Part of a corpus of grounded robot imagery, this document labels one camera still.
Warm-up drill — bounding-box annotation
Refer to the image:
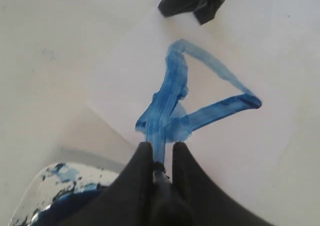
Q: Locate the white dish with blue paint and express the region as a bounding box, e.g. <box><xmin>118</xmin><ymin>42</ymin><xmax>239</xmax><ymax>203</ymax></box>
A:
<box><xmin>8</xmin><ymin>162</ymin><xmax>119</xmax><ymax>226</ymax></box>

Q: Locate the black paintbrush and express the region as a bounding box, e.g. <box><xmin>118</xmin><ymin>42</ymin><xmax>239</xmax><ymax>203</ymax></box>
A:
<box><xmin>149</xmin><ymin>162</ymin><xmax>172</xmax><ymax>226</ymax></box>

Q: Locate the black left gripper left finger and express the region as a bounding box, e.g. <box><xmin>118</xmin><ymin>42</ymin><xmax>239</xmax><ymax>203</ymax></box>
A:
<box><xmin>59</xmin><ymin>142</ymin><xmax>153</xmax><ymax>226</ymax></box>

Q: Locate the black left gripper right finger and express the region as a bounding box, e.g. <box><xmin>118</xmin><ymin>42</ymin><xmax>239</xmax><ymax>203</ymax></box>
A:
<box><xmin>172</xmin><ymin>142</ymin><xmax>268</xmax><ymax>226</ymax></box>

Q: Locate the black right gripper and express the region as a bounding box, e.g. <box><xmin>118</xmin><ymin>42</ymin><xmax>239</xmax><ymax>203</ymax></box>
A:
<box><xmin>158</xmin><ymin>0</ymin><xmax>225</xmax><ymax>25</ymax></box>

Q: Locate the white paper sheet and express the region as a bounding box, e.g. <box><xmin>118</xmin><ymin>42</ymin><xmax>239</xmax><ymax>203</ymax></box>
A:
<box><xmin>86</xmin><ymin>10</ymin><xmax>320</xmax><ymax>207</ymax></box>

